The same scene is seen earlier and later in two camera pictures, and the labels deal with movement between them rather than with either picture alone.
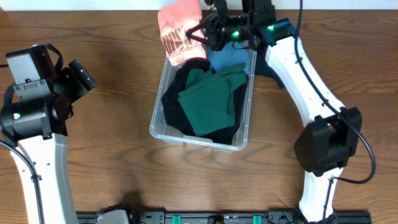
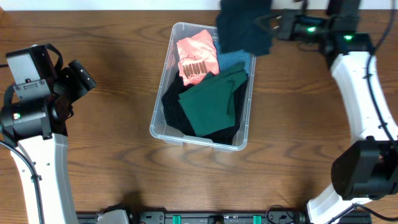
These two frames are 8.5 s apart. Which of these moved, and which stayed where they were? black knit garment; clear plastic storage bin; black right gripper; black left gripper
Moved: black right gripper
Stayed: clear plastic storage bin; black knit garment; black left gripper
